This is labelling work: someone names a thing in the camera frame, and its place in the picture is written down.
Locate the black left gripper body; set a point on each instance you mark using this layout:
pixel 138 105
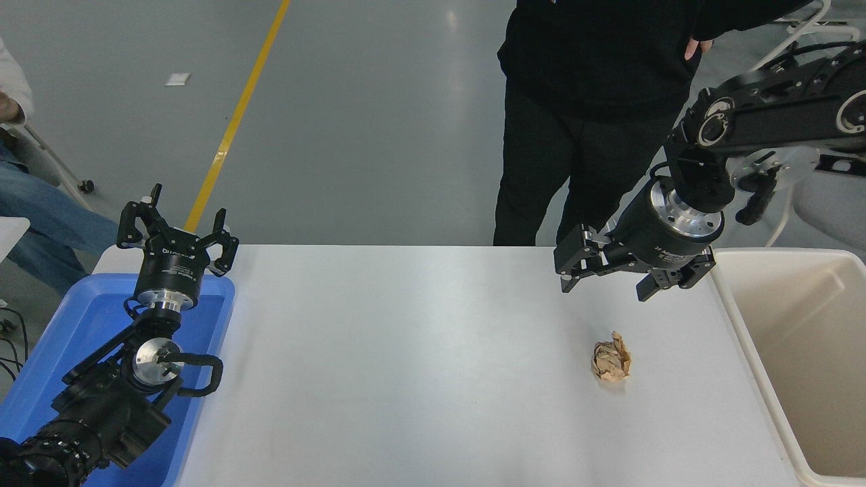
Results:
pixel 172 267

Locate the person's left hand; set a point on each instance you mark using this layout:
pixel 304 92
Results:
pixel 697 46

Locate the white frame chair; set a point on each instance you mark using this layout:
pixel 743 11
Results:
pixel 832 28

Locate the small white table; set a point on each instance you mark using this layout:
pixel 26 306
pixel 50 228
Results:
pixel 12 233

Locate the grey upholstered chair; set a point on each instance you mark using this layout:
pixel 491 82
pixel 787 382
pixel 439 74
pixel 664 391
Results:
pixel 832 203

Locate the white paper scrap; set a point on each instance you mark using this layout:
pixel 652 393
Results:
pixel 178 79

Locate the tan paper ball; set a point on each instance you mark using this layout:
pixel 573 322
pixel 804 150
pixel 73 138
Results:
pixel 611 360

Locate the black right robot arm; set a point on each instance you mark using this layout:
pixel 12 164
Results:
pixel 764 115

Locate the person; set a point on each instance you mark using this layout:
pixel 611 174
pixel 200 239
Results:
pixel 588 67
pixel 47 216

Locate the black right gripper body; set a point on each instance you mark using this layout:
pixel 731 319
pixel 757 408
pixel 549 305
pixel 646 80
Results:
pixel 649 237

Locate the large pale bin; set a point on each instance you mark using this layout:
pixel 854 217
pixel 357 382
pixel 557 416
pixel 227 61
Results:
pixel 812 352

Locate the blue plastic tray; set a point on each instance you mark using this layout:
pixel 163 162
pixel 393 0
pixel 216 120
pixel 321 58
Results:
pixel 81 318

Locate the white chair with casters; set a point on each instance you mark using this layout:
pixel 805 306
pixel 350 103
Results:
pixel 86 185

